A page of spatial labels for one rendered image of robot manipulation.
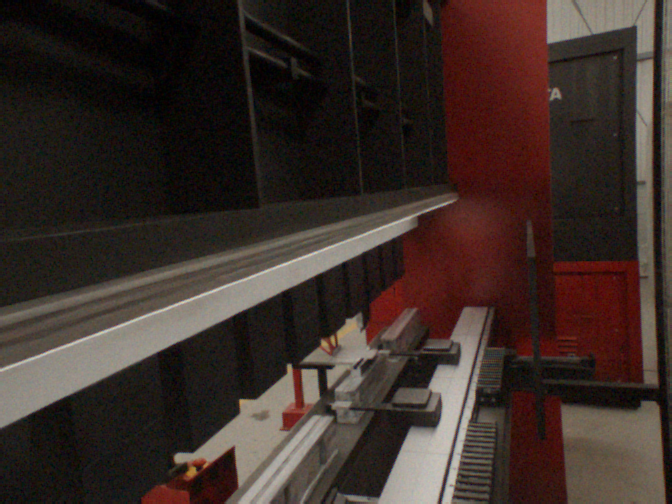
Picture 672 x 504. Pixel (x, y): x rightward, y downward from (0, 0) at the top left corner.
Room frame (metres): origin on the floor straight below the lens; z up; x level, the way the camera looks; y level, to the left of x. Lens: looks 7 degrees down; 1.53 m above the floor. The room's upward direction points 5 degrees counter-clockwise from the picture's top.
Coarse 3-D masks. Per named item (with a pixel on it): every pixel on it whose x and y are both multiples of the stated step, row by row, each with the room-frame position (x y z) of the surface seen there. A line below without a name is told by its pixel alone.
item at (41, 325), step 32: (352, 224) 0.91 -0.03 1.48; (384, 224) 1.11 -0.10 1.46; (224, 256) 0.52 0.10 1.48; (256, 256) 0.58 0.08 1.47; (288, 256) 0.66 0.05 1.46; (96, 288) 0.38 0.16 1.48; (128, 288) 0.39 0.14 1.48; (160, 288) 0.43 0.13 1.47; (192, 288) 0.47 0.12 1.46; (0, 320) 0.30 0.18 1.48; (32, 320) 0.32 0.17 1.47; (64, 320) 0.34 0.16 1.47; (96, 320) 0.36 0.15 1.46; (128, 320) 0.39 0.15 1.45; (0, 352) 0.30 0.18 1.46; (32, 352) 0.32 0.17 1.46
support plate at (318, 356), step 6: (318, 348) 1.90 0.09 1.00; (348, 348) 1.87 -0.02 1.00; (354, 348) 1.87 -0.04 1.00; (360, 348) 1.86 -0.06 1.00; (366, 348) 1.86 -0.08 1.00; (312, 354) 1.84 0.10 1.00; (318, 354) 1.83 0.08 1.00; (324, 354) 1.83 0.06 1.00; (306, 360) 1.78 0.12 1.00; (312, 360) 1.77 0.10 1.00; (318, 360) 1.76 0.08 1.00; (324, 360) 1.76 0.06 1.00; (336, 360) 1.75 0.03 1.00; (342, 360) 1.74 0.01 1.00; (348, 360) 1.74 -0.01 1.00; (354, 360) 1.73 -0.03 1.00
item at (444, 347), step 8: (424, 344) 1.77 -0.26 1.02; (432, 344) 1.72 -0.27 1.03; (440, 344) 1.71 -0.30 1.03; (448, 344) 1.70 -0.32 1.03; (456, 344) 1.74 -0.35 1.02; (376, 352) 1.78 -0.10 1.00; (384, 352) 1.78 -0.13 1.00; (392, 352) 1.77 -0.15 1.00; (400, 352) 1.76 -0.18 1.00; (408, 352) 1.75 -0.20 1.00; (416, 352) 1.75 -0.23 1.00; (424, 352) 1.68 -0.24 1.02; (432, 352) 1.68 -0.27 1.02; (440, 352) 1.67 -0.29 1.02; (448, 352) 1.66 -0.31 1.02; (456, 352) 1.66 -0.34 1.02; (424, 360) 1.68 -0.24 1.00; (432, 360) 1.67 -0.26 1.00; (440, 360) 1.67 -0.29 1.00; (448, 360) 1.66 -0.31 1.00; (456, 360) 1.65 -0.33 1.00
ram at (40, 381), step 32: (416, 224) 2.55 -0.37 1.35; (320, 256) 1.35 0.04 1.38; (352, 256) 1.59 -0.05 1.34; (224, 288) 0.91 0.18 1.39; (256, 288) 1.02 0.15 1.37; (160, 320) 0.75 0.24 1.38; (192, 320) 0.82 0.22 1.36; (64, 352) 0.60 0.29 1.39; (96, 352) 0.64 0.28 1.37; (128, 352) 0.69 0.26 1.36; (0, 384) 0.53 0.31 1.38; (32, 384) 0.56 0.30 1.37; (64, 384) 0.59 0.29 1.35; (0, 416) 0.52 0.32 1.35
